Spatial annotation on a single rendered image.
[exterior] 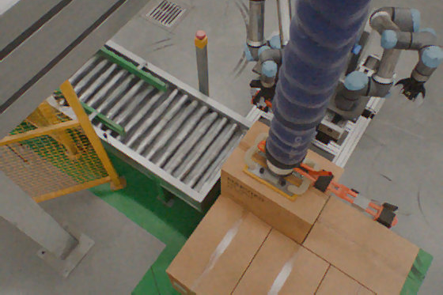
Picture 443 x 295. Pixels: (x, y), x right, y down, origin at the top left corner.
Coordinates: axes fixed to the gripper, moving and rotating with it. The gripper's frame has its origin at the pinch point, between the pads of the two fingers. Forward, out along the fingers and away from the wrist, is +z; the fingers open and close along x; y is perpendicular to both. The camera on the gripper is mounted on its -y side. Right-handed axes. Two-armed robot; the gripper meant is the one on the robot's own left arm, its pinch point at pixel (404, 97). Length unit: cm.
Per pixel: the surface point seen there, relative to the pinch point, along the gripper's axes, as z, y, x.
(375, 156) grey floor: 152, -57, 10
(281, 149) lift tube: 18, 47, -38
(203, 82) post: 99, -12, -128
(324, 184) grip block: 43, 40, -12
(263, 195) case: 58, 57, -38
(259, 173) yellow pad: 55, 49, -46
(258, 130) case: 58, 23, -62
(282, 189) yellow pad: 55, 50, -30
